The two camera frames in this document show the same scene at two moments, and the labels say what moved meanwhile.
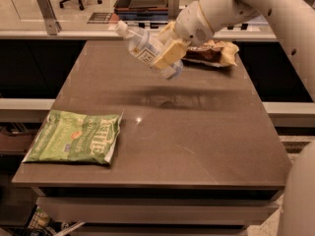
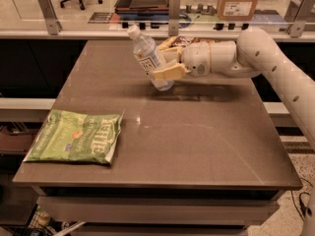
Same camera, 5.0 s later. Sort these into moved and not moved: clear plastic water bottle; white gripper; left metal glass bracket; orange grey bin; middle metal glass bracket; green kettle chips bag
Moved: white gripper; clear plastic water bottle
Not moved: green kettle chips bag; middle metal glass bracket; orange grey bin; left metal glass bracket
